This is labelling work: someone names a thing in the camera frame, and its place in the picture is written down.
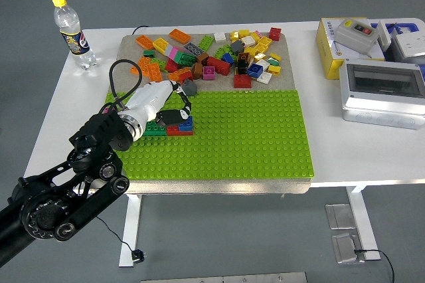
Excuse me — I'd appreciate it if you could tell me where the dark grey toy brick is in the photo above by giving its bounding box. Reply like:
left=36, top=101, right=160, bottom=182
left=229, top=40, right=246, bottom=56

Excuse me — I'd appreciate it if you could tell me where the clear plastic bottle yellow cap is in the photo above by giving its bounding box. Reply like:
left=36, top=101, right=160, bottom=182
left=51, top=0, right=98, bottom=70

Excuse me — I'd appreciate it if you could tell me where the grey push-button switch box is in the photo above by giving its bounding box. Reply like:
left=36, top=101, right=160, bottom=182
left=333, top=17, right=381, bottom=54

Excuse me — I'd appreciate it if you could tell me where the white plastic panel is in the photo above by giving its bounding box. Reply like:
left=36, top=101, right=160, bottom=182
left=377, top=19, right=398, bottom=50

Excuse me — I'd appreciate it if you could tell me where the white table leg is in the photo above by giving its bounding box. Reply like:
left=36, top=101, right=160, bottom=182
left=345, top=185, right=382, bottom=262
left=118, top=193, right=143, bottom=267

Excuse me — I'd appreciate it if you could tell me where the black floor cable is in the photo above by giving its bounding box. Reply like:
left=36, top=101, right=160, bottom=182
left=353, top=248, right=396, bottom=283

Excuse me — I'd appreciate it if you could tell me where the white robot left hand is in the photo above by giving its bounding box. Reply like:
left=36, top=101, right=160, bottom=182
left=125, top=80, right=193, bottom=128

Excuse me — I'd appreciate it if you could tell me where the blue plastic box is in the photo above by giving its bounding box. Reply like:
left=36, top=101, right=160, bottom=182
left=370, top=21, right=420, bottom=37

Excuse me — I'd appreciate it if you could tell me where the pink and grey brick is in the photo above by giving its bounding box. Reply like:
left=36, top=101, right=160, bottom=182
left=164, top=44, right=181, bottom=60

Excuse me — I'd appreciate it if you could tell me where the metal floor plate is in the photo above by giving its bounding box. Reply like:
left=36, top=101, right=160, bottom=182
left=325, top=203, right=358, bottom=230
left=331, top=232, right=366, bottom=264

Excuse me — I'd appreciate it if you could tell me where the red long toy brick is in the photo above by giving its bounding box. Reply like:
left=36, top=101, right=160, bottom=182
left=206, top=56, right=231, bottom=77
left=165, top=125, right=195, bottom=137

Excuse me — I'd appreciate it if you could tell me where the grey long toy brick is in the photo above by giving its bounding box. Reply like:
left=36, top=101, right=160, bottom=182
left=184, top=41, right=204, bottom=57

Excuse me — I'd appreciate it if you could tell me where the dark green long brick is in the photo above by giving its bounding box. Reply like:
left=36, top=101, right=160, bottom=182
left=175, top=51, right=198, bottom=66

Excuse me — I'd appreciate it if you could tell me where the white enclosure with window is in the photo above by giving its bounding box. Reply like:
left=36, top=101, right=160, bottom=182
left=338, top=58, right=425, bottom=130

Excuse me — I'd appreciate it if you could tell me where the grey sloped toy brick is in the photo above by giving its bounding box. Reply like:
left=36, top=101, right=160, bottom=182
left=182, top=79, right=198, bottom=96

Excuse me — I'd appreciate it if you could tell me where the long metal floor strip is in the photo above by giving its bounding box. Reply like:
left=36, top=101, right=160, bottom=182
left=141, top=272, right=308, bottom=283

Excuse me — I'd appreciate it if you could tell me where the yellow cardboard box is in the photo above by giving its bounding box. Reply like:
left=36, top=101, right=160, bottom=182
left=315, top=17, right=386, bottom=80

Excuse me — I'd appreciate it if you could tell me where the green long toy brick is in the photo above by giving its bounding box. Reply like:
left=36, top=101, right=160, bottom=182
left=142, top=120, right=168, bottom=137

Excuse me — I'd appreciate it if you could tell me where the lime green toy brick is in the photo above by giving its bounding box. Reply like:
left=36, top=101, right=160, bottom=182
left=151, top=58, right=169, bottom=72
left=213, top=45, right=232, bottom=61
left=198, top=35, right=214, bottom=52

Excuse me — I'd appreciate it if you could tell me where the lime green studded baseplate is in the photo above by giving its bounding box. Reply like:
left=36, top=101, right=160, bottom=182
left=105, top=89, right=315, bottom=181

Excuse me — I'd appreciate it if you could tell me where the orange long toy brick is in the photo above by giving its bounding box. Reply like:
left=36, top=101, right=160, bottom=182
left=147, top=62, right=163, bottom=82
left=168, top=67, right=194, bottom=84
left=168, top=29, right=192, bottom=45
left=130, top=56, right=153, bottom=76

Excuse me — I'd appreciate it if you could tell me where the white wall socket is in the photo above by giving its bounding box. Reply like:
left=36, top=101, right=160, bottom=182
left=390, top=32, right=425, bottom=62

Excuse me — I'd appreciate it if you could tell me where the black plug with cord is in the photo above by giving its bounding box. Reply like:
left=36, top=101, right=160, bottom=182
left=96, top=216, right=147, bottom=264

